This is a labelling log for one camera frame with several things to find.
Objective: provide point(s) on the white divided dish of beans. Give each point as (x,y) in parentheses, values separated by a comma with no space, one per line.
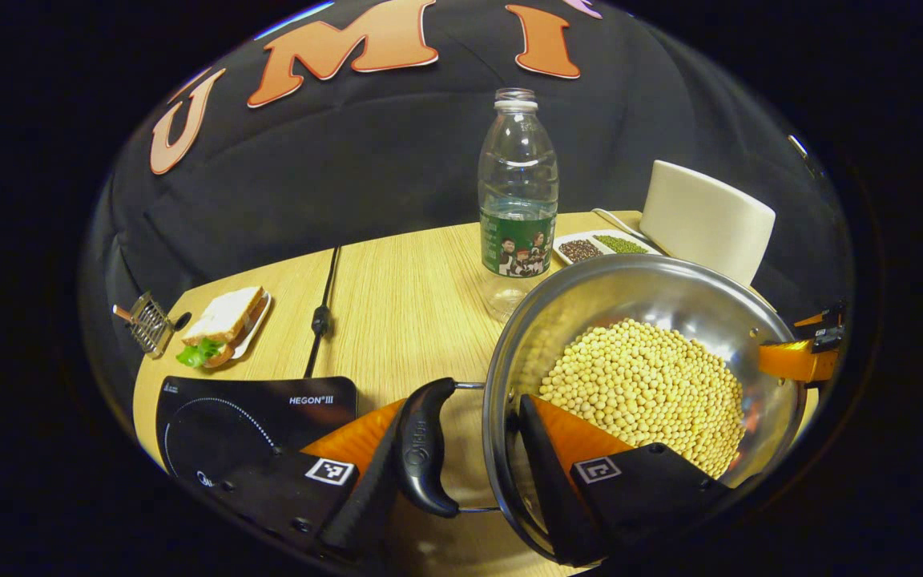
(590,248)

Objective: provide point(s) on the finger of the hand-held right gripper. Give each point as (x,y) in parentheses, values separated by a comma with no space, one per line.
(810,320)
(794,361)

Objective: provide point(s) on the white box-shaped appliance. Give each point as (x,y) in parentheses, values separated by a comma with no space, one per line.
(706,220)

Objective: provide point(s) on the pile of yellow soybeans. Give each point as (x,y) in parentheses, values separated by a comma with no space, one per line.
(646,385)

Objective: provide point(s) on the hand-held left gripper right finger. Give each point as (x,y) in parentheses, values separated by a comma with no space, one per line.
(546,481)

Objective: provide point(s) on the sandwich with lettuce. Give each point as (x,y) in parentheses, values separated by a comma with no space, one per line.
(225,316)

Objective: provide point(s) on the clear plastic water bottle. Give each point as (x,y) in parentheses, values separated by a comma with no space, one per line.
(517,176)

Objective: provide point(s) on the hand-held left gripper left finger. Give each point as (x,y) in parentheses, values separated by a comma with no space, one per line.
(357,513)

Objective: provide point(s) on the white spoon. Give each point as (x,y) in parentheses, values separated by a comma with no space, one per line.
(618,224)

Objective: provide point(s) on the black induction cooktop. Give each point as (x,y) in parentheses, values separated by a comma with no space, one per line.
(253,417)

